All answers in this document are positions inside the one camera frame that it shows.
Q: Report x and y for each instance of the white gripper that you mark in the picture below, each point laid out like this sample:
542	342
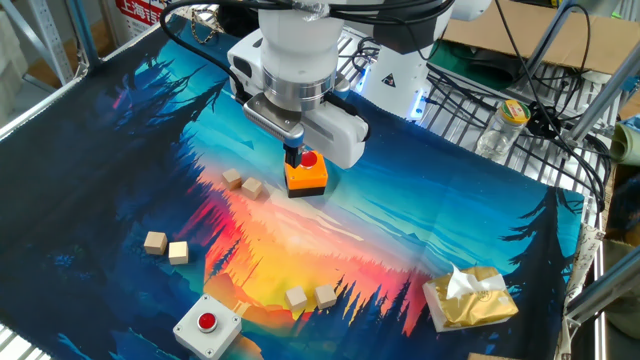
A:
335	140

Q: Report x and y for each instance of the small wooden cube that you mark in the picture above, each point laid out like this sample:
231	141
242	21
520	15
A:
178	252
325	296
296	298
155	243
231	178
251	188

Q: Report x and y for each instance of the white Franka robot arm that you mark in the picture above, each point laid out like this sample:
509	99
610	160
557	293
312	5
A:
300	45

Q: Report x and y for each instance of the orange box with red button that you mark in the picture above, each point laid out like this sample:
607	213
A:
312	180

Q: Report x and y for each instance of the colourful forest print cloth mat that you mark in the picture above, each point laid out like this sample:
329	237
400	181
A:
400	225

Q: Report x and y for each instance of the black fluffy duster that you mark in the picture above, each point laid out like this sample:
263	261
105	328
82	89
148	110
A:
235	22

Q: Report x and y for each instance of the dark green board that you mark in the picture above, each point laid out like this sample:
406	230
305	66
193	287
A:
450	62

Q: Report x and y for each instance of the white box with red button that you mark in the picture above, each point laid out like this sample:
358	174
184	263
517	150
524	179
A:
220	335

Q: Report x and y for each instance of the clear jar with yellow lid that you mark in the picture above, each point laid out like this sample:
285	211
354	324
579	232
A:
500	132

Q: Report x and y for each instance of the white box with red print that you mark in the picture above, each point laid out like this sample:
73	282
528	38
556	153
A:
142	12

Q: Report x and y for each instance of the gold tissue pack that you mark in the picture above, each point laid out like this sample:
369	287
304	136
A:
475	305

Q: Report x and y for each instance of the black power adapter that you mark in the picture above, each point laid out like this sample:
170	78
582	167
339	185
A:
542	120

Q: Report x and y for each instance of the brown cardboard scrap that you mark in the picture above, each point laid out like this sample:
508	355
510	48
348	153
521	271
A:
490	357

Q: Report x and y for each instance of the aluminium profile bar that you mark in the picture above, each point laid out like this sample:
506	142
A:
605	92
550	40
605	287

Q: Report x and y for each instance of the white patterned cloth strip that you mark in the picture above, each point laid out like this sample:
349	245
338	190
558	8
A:
582	260

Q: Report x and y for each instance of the flat brown cardboard sheet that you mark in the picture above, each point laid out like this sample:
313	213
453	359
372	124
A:
600	45

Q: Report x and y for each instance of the pale green roll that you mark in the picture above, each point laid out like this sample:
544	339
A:
627	145

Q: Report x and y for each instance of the silver camera box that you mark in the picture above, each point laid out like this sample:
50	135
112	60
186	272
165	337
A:
270	117

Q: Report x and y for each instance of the blue metal post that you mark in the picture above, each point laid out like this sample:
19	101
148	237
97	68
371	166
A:
82	30

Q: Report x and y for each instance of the grey perforated shelf frame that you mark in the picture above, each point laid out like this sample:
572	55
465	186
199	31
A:
50	40

